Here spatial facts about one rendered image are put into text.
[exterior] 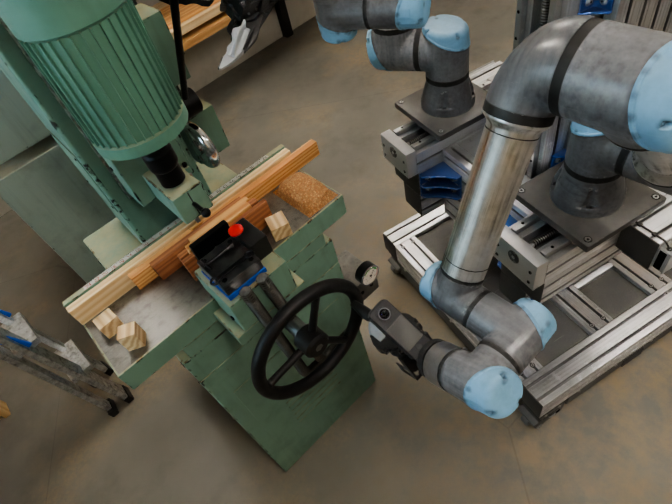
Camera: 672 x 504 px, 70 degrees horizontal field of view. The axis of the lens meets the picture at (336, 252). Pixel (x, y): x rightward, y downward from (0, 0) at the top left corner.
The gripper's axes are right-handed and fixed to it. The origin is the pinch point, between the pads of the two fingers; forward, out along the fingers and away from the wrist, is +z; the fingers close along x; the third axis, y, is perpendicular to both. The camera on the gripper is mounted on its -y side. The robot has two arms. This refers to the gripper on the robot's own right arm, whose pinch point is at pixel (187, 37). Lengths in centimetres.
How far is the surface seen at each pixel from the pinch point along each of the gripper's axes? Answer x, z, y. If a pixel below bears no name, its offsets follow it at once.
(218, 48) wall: -118, -110, -234
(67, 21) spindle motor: -5.5, 15.2, 8.1
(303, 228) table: 33.4, -3.5, -29.6
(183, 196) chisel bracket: 14.0, 13.3, -23.1
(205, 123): -1.0, -4.3, -36.4
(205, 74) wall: -111, -93, -242
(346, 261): 46, -15, -54
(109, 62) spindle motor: -0.9, 13.2, 2.8
